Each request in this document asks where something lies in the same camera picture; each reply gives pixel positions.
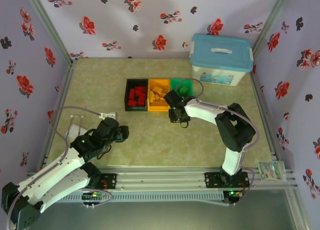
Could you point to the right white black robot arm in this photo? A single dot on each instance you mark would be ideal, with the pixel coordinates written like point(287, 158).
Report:
point(235, 132)

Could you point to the red rounded lego brick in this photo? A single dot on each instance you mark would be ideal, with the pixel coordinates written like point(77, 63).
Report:
point(137, 91)
point(142, 89)

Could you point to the white storage box blue lid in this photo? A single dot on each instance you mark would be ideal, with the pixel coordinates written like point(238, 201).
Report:
point(220, 53)

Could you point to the green plastic bin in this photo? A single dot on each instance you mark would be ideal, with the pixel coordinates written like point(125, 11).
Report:
point(175, 83)

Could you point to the small yellow lego brick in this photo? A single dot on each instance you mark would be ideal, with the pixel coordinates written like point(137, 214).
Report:
point(156, 99)

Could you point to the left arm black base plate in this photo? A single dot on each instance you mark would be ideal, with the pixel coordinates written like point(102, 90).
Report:
point(110, 181)

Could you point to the aluminium mounting rail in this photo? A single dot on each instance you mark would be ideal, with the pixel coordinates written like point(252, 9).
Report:
point(160, 178)

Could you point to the black plastic bin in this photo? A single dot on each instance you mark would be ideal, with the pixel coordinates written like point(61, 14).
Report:
point(132, 82)

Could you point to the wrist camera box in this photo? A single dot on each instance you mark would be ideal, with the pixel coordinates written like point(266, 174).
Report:
point(107, 125)
point(172, 97)

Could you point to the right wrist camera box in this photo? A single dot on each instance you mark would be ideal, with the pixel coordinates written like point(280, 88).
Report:
point(172, 97)

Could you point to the aluminium side rail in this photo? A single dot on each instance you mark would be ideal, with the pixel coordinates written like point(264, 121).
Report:
point(65, 87)
point(256, 90)

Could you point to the clear bag of small parts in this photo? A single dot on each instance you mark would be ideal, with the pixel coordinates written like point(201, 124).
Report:
point(272, 171)

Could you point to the aluminium frame leg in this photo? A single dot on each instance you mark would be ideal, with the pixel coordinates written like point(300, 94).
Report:
point(298, 210)

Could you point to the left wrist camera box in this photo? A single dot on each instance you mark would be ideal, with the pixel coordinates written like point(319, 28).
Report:
point(107, 125)

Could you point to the aluminium corner post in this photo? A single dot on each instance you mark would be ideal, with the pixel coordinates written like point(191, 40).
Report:
point(48, 28)
point(273, 15)

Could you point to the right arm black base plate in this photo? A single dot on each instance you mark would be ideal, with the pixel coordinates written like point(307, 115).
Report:
point(212, 180)

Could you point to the clear plastic sheet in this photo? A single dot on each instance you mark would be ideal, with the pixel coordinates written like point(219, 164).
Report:
point(73, 131)

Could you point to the yellow plastic bin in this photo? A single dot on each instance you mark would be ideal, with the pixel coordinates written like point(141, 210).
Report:
point(157, 106)

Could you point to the green lego brick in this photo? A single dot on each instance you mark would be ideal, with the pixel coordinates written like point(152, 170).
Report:
point(184, 89)

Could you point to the large yellow rounded lego brick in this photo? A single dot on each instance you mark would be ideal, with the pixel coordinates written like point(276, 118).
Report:
point(158, 88)

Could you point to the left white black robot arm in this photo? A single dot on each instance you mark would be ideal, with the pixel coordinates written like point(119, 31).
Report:
point(50, 172)

